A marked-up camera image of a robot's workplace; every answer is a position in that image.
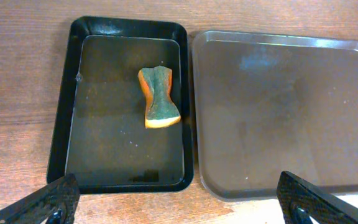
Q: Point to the orange green scrub sponge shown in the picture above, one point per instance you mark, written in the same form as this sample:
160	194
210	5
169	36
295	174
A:
156	85

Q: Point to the black water basin tray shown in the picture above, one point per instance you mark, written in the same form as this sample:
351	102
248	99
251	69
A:
99	134

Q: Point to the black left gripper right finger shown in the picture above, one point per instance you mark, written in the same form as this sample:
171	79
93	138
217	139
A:
303	202

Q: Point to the brown serving tray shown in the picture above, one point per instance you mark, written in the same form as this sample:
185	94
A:
267	103

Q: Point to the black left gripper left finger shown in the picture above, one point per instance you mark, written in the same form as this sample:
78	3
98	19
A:
54	203

